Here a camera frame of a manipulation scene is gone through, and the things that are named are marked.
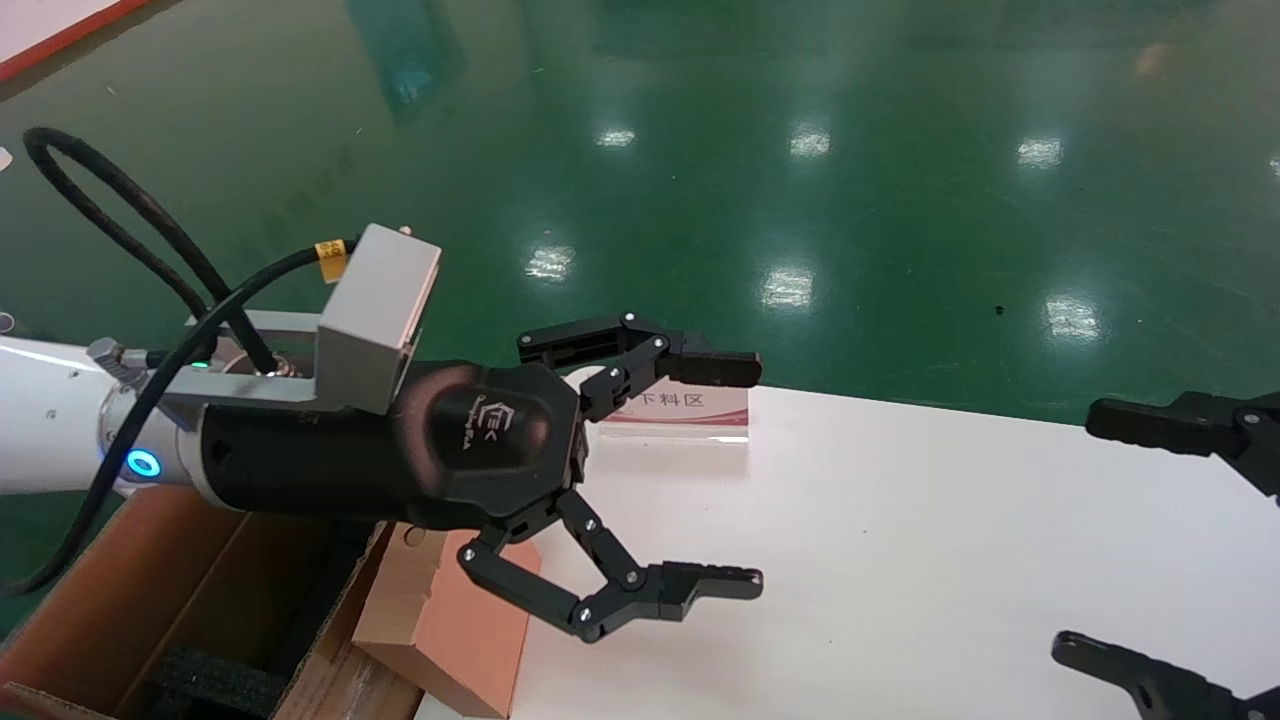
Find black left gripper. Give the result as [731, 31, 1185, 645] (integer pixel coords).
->
[198, 312, 766, 645]

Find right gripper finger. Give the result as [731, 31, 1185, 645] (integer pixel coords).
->
[1051, 630, 1280, 720]
[1086, 390, 1280, 501]

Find small cardboard box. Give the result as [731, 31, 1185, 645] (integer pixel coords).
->
[352, 520, 543, 719]

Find large cardboard box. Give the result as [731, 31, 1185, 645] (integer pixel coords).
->
[0, 485, 421, 720]

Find acrylic table sign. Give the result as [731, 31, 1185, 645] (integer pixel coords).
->
[598, 385, 751, 448]

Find black foam insert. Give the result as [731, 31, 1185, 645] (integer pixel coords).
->
[150, 645, 293, 720]

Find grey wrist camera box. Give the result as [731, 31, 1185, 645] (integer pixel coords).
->
[315, 223, 443, 416]

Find silver camera mount bracket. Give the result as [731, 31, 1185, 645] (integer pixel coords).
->
[88, 310, 323, 406]

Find black camera cable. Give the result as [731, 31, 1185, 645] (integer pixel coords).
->
[0, 127, 361, 601]

